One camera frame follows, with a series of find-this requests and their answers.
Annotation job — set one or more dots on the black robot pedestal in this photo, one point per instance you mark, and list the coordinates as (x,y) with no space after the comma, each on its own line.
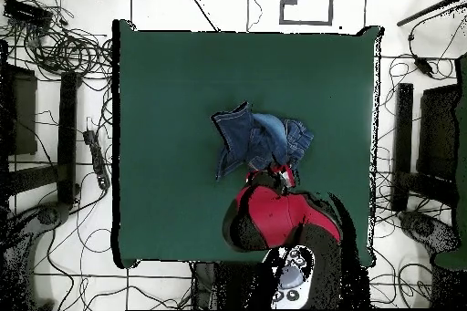
(226,285)

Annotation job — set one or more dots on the dark green table cloth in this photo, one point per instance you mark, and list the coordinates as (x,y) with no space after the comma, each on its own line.
(164,106)

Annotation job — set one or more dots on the black tripod leg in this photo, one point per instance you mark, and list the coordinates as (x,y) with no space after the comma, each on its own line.
(427,10)

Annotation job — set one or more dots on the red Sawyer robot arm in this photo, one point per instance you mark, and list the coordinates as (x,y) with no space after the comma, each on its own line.
(277,216)

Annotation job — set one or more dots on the black electronics box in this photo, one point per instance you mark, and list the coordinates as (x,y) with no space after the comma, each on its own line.
(25,12)

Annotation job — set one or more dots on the black upright bar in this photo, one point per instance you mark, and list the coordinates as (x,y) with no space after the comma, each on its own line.
(403,136)
(67,136)

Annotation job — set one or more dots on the blue denim jeans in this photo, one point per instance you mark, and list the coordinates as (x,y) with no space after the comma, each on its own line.
(248,136)

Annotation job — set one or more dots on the black power adapter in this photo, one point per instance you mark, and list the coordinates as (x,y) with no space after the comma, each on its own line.
(423,65)

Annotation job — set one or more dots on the black case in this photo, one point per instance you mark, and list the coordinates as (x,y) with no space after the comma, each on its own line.
(22,110)

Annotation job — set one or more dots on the black wheeled base leg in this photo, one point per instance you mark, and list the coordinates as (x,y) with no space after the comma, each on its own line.
(47,215)
(423,227)

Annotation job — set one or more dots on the gray square frame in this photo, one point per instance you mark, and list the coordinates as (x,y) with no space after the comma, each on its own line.
(306,23)

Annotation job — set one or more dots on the black power strip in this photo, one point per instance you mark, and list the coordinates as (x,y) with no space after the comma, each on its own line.
(97,159)

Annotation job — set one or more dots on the black panel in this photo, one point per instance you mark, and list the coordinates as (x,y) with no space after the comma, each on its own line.
(437,128)

